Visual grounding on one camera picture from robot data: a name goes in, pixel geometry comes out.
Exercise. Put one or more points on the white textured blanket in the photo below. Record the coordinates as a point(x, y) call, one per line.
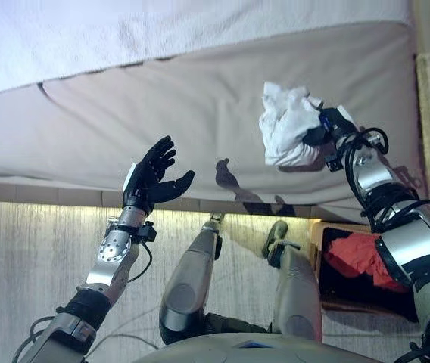
point(162, 30)

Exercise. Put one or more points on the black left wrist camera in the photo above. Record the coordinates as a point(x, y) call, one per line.
point(148, 232)

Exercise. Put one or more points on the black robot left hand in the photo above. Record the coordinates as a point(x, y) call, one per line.
point(150, 181)

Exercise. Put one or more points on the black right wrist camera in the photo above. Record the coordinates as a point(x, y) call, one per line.
point(334, 162)

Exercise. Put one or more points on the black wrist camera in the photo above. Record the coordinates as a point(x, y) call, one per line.
point(334, 162)
point(148, 232)

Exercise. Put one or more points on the red garment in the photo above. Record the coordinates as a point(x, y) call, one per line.
point(359, 257)

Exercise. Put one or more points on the white garment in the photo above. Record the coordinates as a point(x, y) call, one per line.
point(287, 128)

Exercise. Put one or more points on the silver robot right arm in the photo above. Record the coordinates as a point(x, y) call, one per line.
point(408, 238)

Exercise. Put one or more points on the grey robot torso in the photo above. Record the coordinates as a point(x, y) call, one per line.
point(260, 349)

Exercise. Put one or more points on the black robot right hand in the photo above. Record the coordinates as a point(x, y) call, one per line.
point(336, 126)

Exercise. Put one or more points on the wooden laundry basket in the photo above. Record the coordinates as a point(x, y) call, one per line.
point(315, 257)

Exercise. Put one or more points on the grey robot right leg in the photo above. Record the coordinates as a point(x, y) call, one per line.
point(296, 287)

